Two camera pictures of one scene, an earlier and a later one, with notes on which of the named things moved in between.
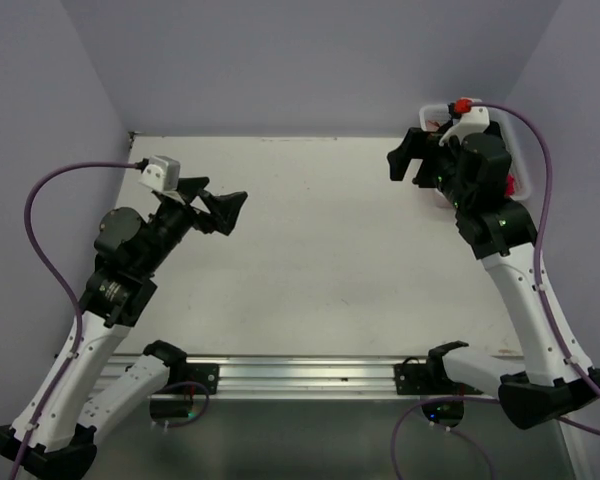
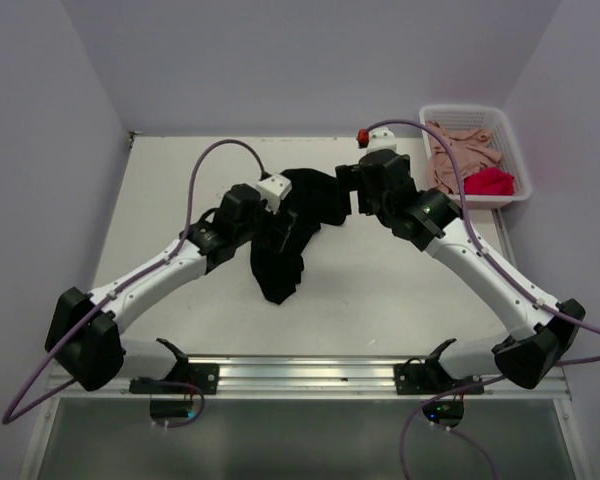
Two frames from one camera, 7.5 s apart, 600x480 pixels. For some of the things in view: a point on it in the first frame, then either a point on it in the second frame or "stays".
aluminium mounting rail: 258,376 stays
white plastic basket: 436,117 stays
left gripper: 224,209 -> 272,237
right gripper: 414,146 -> 349,178
